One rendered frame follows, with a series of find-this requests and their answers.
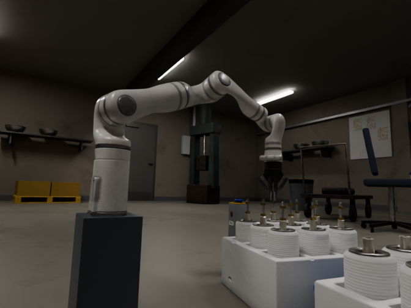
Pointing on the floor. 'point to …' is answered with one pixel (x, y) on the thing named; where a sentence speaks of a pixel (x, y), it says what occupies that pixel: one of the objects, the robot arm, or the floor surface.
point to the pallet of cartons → (46, 192)
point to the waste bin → (296, 189)
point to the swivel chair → (383, 186)
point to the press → (202, 194)
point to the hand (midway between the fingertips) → (273, 195)
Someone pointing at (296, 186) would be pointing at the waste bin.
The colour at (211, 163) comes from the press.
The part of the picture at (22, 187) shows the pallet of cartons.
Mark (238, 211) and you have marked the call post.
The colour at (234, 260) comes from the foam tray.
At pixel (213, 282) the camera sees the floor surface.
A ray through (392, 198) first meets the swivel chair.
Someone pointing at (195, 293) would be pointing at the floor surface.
